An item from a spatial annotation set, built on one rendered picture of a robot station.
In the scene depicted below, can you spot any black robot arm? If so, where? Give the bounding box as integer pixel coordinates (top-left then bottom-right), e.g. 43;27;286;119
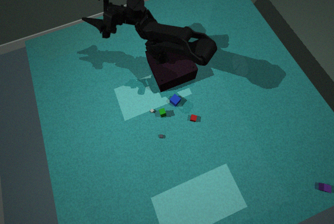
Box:
102;0;217;66

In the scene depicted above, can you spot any red block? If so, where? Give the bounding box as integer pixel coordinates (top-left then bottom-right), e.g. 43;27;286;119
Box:
190;115;197;122

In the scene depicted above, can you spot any blue cube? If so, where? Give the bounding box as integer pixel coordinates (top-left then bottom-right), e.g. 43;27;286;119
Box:
170;94;181;106

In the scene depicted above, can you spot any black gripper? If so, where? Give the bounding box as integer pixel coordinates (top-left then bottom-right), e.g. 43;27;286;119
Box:
82;0;126;39

